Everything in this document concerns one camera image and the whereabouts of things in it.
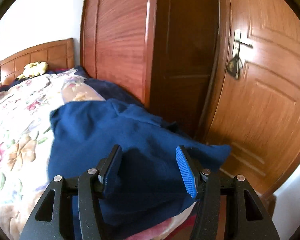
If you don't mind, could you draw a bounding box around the navy blue suit jacket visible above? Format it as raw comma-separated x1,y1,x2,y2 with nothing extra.
47,99,231,239

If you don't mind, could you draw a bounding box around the wooden room door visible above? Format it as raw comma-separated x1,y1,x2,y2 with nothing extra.
205,0,300,198

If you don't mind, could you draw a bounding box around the floral bed blanket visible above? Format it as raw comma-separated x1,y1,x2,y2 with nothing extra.
0,67,198,240

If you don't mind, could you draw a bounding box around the yellow plush toy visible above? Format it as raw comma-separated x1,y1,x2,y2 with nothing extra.
16,61,48,80

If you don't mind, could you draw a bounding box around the wooden headboard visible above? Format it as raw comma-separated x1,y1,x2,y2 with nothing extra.
0,38,75,86

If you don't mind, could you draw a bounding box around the wooden louvered wardrobe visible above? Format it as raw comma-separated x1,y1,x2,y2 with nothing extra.
80,0,219,138

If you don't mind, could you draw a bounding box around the metal door handle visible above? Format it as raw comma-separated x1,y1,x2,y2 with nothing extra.
226,29,253,80

